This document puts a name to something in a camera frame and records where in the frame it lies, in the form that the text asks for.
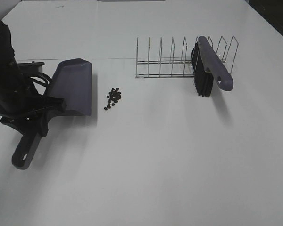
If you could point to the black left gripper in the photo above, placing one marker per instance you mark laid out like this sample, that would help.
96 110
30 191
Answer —
34 115

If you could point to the pile of coffee beans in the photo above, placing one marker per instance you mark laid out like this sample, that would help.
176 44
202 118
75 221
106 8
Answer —
113 97

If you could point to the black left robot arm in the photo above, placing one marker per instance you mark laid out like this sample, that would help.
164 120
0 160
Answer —
20 102

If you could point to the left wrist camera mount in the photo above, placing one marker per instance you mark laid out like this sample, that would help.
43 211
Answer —
31 67

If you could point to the chrome wire dish rack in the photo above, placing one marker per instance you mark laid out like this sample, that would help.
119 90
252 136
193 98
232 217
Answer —
154 59

